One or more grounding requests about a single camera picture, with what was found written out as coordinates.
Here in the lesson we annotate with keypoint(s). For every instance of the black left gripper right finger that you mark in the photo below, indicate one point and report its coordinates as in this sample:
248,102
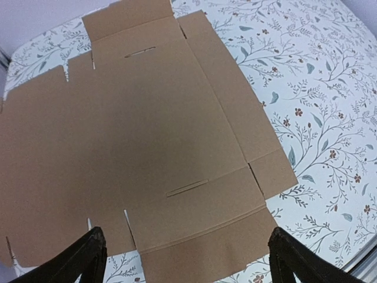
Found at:
290,260

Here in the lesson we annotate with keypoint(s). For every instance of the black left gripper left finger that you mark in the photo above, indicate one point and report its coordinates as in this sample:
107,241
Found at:
85,260

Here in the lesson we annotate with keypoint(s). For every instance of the brown cardboard box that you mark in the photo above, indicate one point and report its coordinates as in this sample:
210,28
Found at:
154,135

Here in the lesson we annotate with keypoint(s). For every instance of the left aluminium corner post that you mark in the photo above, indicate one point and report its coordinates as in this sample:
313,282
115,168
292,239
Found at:
5,59

